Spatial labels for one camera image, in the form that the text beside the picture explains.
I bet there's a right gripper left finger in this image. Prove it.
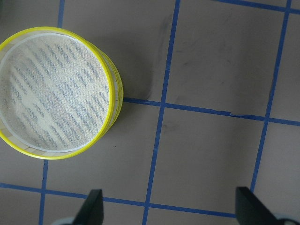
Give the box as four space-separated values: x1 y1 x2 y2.
73 189 104 225

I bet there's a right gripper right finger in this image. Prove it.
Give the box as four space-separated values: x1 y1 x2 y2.
235 187 284 225

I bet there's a yellow steamer layer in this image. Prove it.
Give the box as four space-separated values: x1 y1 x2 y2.
0 27 124 160

